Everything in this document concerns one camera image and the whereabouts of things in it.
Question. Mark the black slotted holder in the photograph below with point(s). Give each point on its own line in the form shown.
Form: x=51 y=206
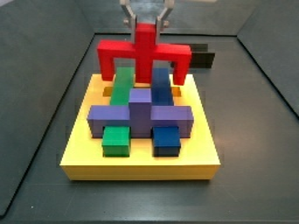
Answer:
x=201 y=57

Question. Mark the red E-shaped block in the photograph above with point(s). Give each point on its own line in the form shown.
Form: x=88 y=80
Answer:
x=144 y=51

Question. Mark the purple cross block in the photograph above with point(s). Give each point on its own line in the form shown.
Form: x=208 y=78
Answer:
x=140 y=115

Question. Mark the blue long bar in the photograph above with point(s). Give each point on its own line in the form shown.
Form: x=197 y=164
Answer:
x=164 y=132

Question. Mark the green long bar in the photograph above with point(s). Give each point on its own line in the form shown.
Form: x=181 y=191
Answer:
x=116 y=139

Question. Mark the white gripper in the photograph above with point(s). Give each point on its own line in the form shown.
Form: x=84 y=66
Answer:
x=160 y=23

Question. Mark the yellow base board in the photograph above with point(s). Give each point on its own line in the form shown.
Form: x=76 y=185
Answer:
x=84 y=163

